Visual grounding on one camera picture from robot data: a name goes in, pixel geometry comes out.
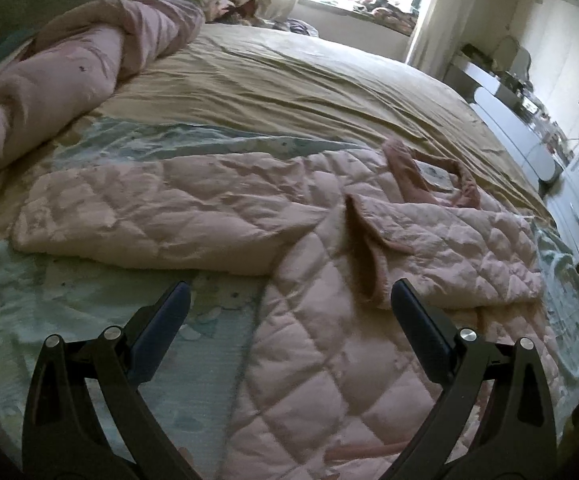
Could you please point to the light blue printed blanket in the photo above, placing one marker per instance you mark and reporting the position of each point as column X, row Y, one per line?
column 44, row 300

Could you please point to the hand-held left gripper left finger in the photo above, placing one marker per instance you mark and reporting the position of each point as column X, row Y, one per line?
column 162, row 325

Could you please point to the bed with beige sheet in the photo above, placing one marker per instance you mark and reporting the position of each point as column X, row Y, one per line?
column 294, row 75

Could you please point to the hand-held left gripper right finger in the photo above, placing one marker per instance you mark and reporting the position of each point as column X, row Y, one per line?
column 419, row 325

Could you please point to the pink rolled comforter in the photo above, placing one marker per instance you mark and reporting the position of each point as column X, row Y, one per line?
column 44, row 85

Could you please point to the pink quilted jacket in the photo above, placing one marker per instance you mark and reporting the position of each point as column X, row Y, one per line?
column 319, row 360

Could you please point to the clutter on windowsill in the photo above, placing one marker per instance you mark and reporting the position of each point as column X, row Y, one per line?
column 379, row 10

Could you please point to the grey chair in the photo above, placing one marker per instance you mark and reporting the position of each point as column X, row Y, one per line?
column 512, row 57

